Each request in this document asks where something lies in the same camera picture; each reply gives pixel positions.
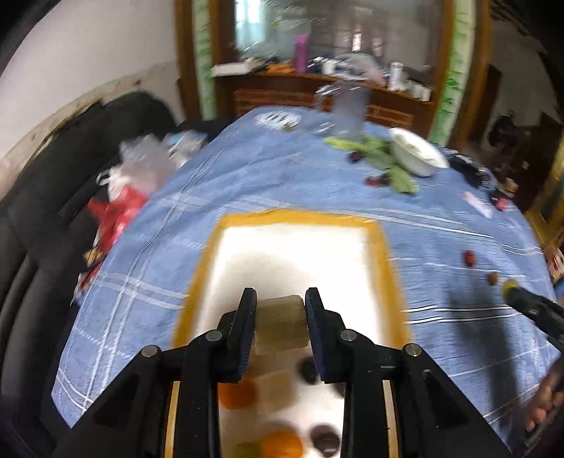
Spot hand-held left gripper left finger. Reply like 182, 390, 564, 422
53, 287, 258, 458

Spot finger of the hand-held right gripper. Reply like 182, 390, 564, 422
504, 284, 564, 348

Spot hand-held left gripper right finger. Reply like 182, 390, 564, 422
305, 287, 514, 458

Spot large pale peeled fruit chunk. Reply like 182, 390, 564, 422
253, 296, 309, 355

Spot orange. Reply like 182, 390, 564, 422
260, 431, 305, 458
219, 379, 257, 410

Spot white foam box yellow tape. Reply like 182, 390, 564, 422
170, 209, 415, 458

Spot person's right hand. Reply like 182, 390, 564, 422
526, 365, 564, 437

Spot small dark bottle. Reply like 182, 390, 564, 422
493, 180, 518, 211

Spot white strip packet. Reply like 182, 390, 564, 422
462, 191, 494, 218

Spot black object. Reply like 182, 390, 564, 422
445, 152, 492, 190

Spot blue plaid tablecloth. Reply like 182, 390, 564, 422
50, 106, 558, 450

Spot crumpled packets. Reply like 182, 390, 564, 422
73, 266, 100, 304

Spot red plastic bag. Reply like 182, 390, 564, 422
87, 185, 148, 252

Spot green leafy vegetable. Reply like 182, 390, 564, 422
325, 134, 419, 194

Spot white bowl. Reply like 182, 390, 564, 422
390, 128, 450, 177

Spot bluish clear plastic bag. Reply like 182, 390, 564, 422
165, 130, 208, 159

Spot white plastic bag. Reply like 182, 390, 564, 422
98, 165, 133, 197

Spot clear glass pitcher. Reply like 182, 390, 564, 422
314, 83, 368, 138

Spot black leather sofa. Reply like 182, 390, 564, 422
0, 90, 177, 458

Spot wooden cabinet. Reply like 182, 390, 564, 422
211, 62, 435, 133

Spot white jars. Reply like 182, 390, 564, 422
407, 79, 433, 101

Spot white flat box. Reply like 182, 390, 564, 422
211, 62, 265, 78

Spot purple bottle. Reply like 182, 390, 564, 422
293, 35, 309, 73

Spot wall mirror bamboo frame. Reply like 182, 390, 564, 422
176, 0, 492, 146

